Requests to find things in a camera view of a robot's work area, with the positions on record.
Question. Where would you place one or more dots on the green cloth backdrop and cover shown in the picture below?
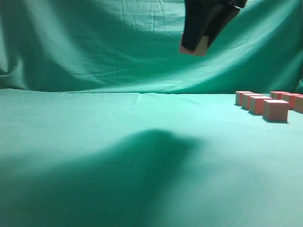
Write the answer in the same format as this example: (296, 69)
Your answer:
(103, 123)

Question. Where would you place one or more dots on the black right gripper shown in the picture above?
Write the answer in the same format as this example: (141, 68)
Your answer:
(207, 18)

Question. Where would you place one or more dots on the pink cube column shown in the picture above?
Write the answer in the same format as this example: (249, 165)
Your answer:
(201, 48)
(277, 94)
(246, 99)
(256, 104)
(239, 95)
(298, 104)
(275, 110)
(290, 98)

